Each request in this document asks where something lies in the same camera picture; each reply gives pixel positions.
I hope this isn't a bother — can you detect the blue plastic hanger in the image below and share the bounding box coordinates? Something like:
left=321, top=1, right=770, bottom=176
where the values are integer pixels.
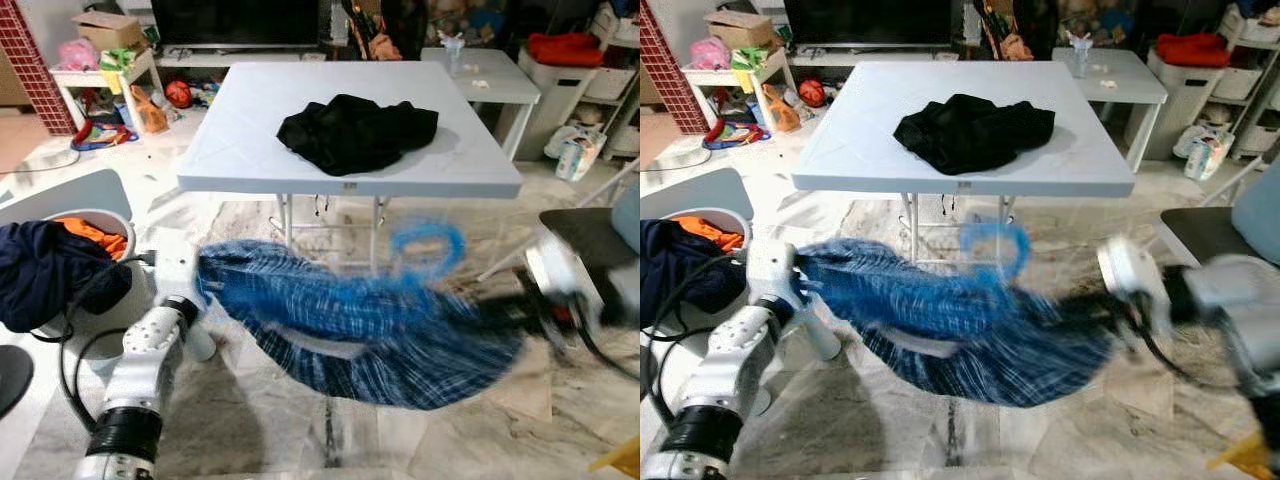
left=390, top=222, right=468, bottom=281
left=960, top=222, right=1031, bottom=281

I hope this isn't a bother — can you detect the navy garment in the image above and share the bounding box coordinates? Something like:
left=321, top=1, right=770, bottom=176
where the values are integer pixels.
left=640, top=220, right=746, bottom=326
left=0, top=220, right=133, bottom=334

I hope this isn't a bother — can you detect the blue plaid shirt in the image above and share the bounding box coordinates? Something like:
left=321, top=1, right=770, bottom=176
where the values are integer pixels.
left=795, top=238, right=1116, bottom=409
left=195, top=238, right=526, bottom=411

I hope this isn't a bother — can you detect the grey folding chair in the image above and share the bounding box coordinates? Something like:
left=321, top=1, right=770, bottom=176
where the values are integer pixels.
left=540, top=185, right=641, bottom=291
left=1160, top=160, right=1280, bottom=266

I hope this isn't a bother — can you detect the white printed plastic bag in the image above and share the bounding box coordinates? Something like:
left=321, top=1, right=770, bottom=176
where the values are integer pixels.
left=1175, top=125, right=1236, bottom=183
left=545, top=125, right=608, bottom=183

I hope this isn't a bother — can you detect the orange garment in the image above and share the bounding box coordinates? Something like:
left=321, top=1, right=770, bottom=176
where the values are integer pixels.
left=60, top=218, right=129, bottom=259
left=690, top=217, right=746, bottom=251

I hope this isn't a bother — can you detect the white laundry basket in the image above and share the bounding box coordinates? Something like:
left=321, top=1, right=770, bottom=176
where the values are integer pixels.
left=40, top=208, right=151, bottom=346
left=668, top=207, right=753, bottom=331

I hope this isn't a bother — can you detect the white plastic storage box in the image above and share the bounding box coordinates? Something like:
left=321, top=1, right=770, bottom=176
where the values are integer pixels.
left=517, top=50, right=601, bottom=161
left=1147, top=50, right=1233, bottom=161

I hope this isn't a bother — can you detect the black garment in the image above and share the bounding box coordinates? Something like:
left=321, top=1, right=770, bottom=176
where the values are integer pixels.
left=893, top=93, right=1056, bottom=176
left=277, top=94, right=440, bottom=177

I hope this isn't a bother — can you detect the small white side table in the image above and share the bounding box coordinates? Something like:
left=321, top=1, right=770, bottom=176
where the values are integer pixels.
left=420, top=47, right=541, bottom=161
left=1050, top=47, right=1169, bottom=171

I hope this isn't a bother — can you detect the metal shelf with white bins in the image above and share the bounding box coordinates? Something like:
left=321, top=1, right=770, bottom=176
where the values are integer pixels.
left=598, top=0, right=641, bottom=161
left=1228, top=0, right=1280, bottom=161

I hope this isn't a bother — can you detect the clear glass vase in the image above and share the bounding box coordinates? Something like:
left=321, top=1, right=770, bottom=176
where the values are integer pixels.
left=440, top=30, right=468, bottom=78
left=1068, top=30, right=1094, bottom=78

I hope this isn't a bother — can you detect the red folded cloth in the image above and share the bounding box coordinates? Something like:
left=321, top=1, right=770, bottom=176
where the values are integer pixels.
left=527, top=32, right=604, bottom=68
left=1157, top=33, right=1231, bottom=68

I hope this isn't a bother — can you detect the red brick pattern pillar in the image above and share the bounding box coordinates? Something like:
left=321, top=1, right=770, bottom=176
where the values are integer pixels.
left=0, top=0, right=78, bottom=137
left=640, top=0, right=709, bottom=136

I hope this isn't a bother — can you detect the white low shelf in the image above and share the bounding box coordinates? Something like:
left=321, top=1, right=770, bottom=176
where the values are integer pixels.
left=682, top=48, right=791, bottom=136
left=50, top=48, right=166, bottom=136

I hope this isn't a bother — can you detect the white folding table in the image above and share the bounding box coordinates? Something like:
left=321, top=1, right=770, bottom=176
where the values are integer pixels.
left=792, top=60, right=1136, bottom=273
left=178, top=60, right=524, bottom=279

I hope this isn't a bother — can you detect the pink soft bag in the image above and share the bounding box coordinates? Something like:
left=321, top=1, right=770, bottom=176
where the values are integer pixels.
left=58, top=38, right=99, bottom=71
left=690, top=37, right=731, bottom=71

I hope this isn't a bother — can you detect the orange plastic bag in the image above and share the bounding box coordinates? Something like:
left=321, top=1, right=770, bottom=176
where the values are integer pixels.
left=130, top=85, right=169, bottom=134
left=762, top=85, right=801, bottom=133

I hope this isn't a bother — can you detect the cardboard box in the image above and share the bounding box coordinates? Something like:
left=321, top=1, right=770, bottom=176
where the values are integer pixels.
left=72, top=12, right=146, bottom=51
left=703, top=10, right=776, bottom=51

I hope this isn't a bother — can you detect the black television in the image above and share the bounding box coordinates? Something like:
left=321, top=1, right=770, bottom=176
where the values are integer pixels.
left=150, top=0, right=321, bottom=49
left=783, top=0, right=954, bottom=49

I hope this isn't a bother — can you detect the black round stool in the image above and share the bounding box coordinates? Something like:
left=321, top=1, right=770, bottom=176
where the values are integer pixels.
left=0, top=345, right=36, bottom=421

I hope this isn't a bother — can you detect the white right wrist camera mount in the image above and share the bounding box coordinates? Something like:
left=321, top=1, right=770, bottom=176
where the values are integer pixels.
left=1095, top=236, right=1173, bottom=313
left=523, top=232, right=593, bottom=306

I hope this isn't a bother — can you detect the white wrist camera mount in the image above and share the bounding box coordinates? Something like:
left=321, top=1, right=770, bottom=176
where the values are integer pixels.
left=1095, top=236, right=1173, bottom=313
left=150, top=235, right=201, bottom=301
left=745, top=238, right=801, bottom=306
left=523, top=232, right=593, bottom=306

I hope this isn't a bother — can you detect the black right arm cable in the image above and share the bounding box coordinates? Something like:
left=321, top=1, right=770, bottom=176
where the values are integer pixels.
left=570, top=320, right=641, bottom=383
left=1140, top=320, right=1251, bottom=393

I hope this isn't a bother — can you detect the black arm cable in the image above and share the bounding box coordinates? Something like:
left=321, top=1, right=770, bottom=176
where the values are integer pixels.
left=640, top=255, right=751, bottom=421
left=570, top=320, right=641, bottom=383
left=1140, top=320, right=1251, bottom=393
left=58, top=250, right=161, bottom=431

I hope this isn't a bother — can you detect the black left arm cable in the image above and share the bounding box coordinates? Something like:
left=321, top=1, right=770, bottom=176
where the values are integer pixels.
left=640, top=255, right=751, bottom=421
left=58, top=250, right=161, bottom=431

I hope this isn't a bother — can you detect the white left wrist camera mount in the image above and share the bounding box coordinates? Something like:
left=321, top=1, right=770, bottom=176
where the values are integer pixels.
left=745, top=238, right=801, bottom=306
left=150, top=235, right=201, bottom=301

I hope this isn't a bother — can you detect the red blue strap bag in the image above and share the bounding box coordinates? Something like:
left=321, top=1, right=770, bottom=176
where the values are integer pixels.
left=72, top=118, right=139, bottom=153
left=703, top=118, right=771, bottom=151

